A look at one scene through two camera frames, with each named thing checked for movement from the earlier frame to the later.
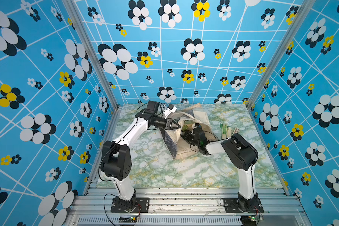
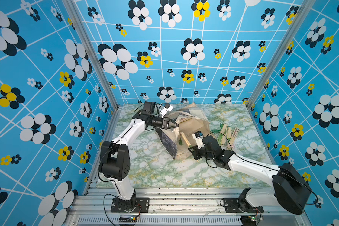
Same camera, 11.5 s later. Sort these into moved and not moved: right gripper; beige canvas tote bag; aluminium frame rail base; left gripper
Moved: right gripper
Not moved: beige canvas tote bag; aluminium frame rail base; left gripper
